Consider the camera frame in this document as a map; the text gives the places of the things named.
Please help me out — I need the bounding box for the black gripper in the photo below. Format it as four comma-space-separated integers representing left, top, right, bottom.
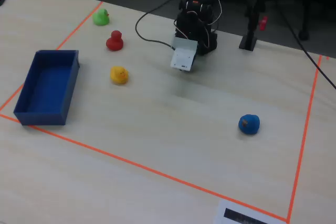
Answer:
175, 11, 208, 41

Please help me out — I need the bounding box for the red rubber duck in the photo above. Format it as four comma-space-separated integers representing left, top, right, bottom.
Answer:
106, 30, 124, 51

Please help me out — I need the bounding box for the yellow rubber duck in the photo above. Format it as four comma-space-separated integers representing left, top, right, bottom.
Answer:
110, 66, 130, 86

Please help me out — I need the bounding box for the green rubber duck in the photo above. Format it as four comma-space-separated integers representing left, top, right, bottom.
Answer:
92, 8, 110, 27

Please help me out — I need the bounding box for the blue rubber duck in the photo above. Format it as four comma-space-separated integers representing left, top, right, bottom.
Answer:
238, 114, 261, 135

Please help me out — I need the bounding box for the blue rectangular plastic box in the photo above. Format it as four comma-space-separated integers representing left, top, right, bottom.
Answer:
13, 49, 80, 126

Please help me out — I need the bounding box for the red clamp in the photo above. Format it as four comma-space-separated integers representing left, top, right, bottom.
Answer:
258, 16, 269, 31

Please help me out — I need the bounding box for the orange tape line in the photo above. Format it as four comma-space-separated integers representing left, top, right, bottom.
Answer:
0, 113, 289, 222
0, 1, 103, 112
286, 55, 323, 222

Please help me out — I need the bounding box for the black office chair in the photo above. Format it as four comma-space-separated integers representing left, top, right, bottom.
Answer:
272, 0, 336, 41

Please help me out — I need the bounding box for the white paper label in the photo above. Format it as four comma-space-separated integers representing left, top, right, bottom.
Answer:
214, 199, 287, 224

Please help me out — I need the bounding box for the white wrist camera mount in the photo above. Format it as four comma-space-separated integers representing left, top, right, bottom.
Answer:
170, 37, 199, 72

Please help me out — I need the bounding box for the thin black cable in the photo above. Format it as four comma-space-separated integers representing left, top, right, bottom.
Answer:
135, 0, 184, 50

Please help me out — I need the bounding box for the black camera stand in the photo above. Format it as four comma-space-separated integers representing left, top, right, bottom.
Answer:
238, 0, 271, 51

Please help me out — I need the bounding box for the thick black cable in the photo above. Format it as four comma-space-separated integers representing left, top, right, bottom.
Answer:
270, 0, 336, 90

